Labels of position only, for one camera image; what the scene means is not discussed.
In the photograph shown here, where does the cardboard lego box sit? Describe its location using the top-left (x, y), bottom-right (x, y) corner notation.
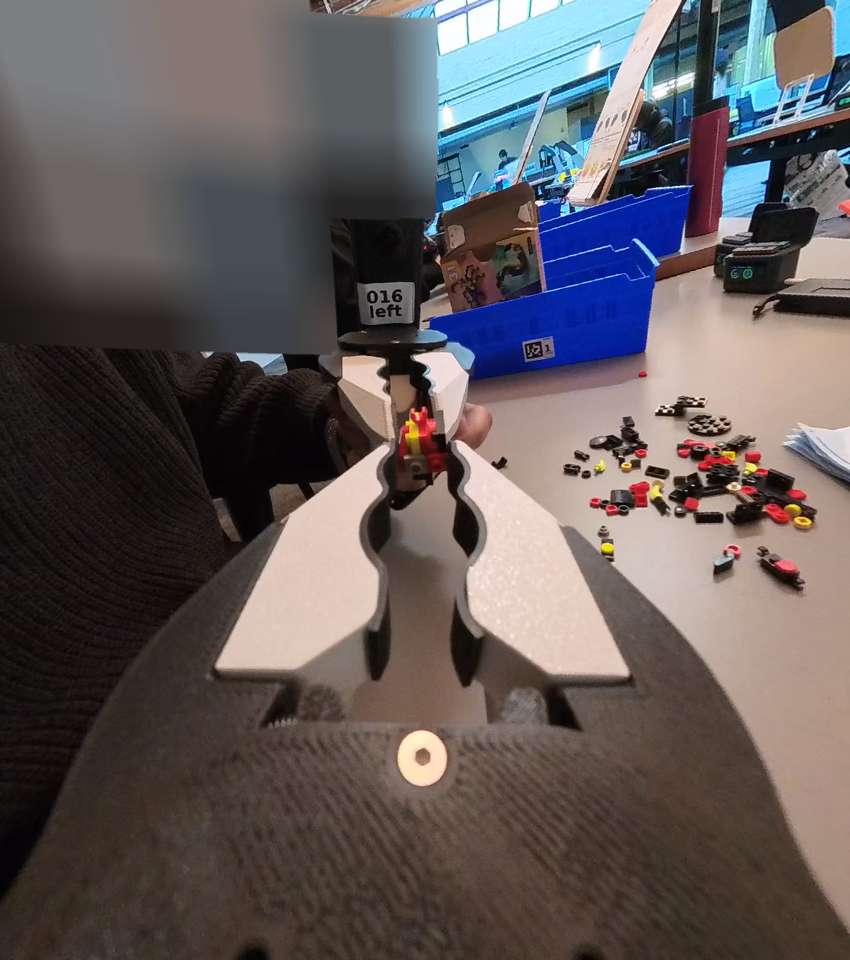
top-left (440, 182), bottom-right (547, 313)

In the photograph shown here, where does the red yellow lego assembly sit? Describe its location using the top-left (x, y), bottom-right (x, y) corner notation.
top-left (391, 407), bottom-right (450, 511)

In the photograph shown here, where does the black charger case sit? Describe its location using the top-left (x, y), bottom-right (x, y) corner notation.
top-left (713, 201), bottom-right (820, 296)

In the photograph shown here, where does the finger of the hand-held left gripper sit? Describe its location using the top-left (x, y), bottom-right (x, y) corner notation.
top-left (335, 354), bottom-right (399, 451)
top-left (413, 352), bottom-right (471, 445)

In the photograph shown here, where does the wooden sign board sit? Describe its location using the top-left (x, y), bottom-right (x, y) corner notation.
top-left (567, 0), bottom-right (684, 207)

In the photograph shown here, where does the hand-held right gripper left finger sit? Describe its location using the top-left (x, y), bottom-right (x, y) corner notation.
top-left (212, 441), bottom-right (397, 686)

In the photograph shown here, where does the person's left hand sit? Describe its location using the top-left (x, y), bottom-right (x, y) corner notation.
top-left (457, 403), bottom-right (494, 449)

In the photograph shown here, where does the blue plastic bin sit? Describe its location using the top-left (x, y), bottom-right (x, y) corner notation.
top-left (536, 184), bottom-right (694, 265)
top-left (428, 238), bottom-right (660, 381)

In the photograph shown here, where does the person's black knit sweater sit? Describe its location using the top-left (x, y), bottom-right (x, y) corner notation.
top-left (0, 341), bottom-right (261, 957)

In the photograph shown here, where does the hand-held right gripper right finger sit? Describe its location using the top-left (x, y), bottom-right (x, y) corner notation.
top-left (450, 439), bottom-right (633, 689)

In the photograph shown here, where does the black flat device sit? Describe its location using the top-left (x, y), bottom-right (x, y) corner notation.
top-left (770, 277), bottom-right (850, 322)

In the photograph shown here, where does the wooden board stand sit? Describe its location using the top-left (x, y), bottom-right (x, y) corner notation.
top-left (773, 3), bottom-right (838, 125)

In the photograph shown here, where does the red bottle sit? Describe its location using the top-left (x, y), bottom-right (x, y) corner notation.
top-left (686, 96), bottom-right (732, 238)

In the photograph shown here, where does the pile of lego pieces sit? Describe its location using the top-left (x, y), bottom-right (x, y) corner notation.
top-left (563, 393), bottom-right (819, 590)

